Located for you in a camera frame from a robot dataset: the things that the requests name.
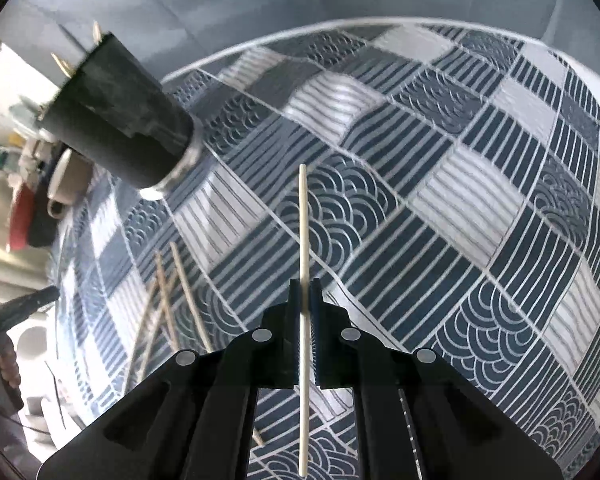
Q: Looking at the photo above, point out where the person's left hand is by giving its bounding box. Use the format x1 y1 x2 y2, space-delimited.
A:
0 333 21 390

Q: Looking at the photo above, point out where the red object on shelf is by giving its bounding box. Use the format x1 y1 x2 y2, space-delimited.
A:
7 183 35 252

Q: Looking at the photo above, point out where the beige ceramic mug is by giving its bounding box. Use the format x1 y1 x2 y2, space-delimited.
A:
47 148 93 220

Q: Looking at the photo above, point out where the clutter of bottles on shelf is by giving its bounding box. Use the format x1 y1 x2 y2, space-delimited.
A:
0 96 58 191

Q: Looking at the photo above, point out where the blue white patterned tablecloth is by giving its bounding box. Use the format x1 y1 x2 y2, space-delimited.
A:
53 23 600 479

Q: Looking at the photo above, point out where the black cylindrical utensil holder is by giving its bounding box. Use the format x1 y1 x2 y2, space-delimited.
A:
41 34 204 200

